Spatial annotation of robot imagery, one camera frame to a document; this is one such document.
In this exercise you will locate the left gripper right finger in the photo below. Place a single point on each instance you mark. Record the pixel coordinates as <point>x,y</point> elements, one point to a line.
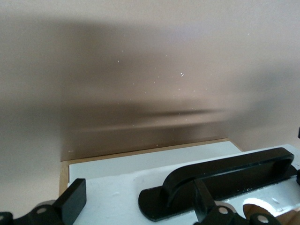
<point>204,199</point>

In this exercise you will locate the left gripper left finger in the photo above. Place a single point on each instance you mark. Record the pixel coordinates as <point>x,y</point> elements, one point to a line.
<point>73,194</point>

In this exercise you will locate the white-fronted wooden drawer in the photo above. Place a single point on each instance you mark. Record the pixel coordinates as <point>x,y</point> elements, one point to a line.
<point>112,206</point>

